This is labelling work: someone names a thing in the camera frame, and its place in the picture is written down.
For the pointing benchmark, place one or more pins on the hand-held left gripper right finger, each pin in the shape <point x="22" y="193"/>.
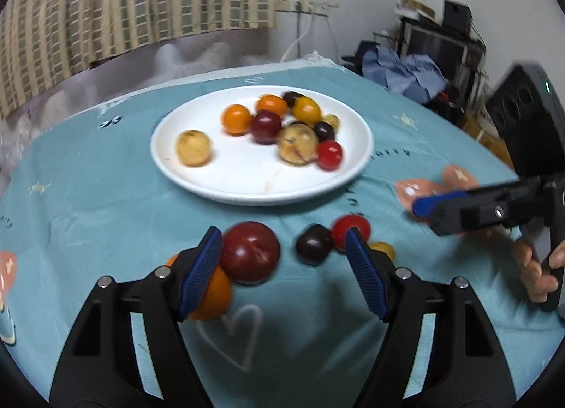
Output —
<point x="366" y="273"/>

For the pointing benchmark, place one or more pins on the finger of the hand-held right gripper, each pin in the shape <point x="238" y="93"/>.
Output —
<point x="481" y="214"/>
<point x="435" y="203"/>

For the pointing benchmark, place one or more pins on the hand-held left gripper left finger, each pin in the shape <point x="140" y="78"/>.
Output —
<point x="201" y="273"/>

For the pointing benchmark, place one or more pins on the orange mandarin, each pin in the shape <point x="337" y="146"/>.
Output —
<point x="216" y="297"/>
<point x="272" y="104"/>
<point x="236" y="119"/>

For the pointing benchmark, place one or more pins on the small yellow fruit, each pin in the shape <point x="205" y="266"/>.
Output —
<point x="332" y="121"/>
<point x="385" y="251"/>

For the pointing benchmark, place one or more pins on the large dark red plum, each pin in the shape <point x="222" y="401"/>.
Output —
<point x="250" y="251"/>

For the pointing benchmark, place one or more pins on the dark purple passion fruit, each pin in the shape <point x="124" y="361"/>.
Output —
<point x="314" y="244"/>

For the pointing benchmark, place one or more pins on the white oval plate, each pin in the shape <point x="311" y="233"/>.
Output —
<point x="247" y="178"/>

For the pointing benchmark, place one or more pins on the small bright red plum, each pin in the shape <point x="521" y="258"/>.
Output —
<point x="329" y="155"/>

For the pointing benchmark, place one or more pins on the large pale yellow fruit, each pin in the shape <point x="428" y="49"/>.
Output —
<point x="193" y="148"/>

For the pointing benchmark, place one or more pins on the small dark purple plum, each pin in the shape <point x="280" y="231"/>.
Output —
<point x="291" y="98"/>
<point x="323" y="130"/>

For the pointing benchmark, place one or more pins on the spotted yellow passion fruit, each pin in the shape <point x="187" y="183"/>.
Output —
<point x="298" y="143"/>

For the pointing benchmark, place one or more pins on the yellow-orange round fruit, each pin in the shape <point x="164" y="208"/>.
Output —
<point x="307" y="109"/>

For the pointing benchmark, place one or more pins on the person's right hand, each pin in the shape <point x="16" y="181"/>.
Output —
<point x="536" y="286"/>

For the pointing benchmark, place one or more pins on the brown cardboard carton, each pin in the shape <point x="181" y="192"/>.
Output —
<point x="483" y="134"/>

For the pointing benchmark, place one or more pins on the teal printed tablecloth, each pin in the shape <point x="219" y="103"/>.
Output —
<point x="110" y="222"/>

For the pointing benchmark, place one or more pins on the black monitor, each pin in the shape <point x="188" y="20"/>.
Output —
<point x="437" y="50"/>

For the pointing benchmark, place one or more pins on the blue crumpled clothes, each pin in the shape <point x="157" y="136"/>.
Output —
<point x="406" y="75"/>

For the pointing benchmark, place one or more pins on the black speaker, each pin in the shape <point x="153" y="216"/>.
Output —
<point x="457" y="15"/>

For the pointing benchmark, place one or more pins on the flat cardboard box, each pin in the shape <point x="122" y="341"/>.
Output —
<point x="417" y="8"/>

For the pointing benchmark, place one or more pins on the white plastic bag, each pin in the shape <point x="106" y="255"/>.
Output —
<point x="322" y="58"/>

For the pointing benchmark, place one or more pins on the checked beige curtain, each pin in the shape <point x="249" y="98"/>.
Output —
<point x="132" y="6"/>

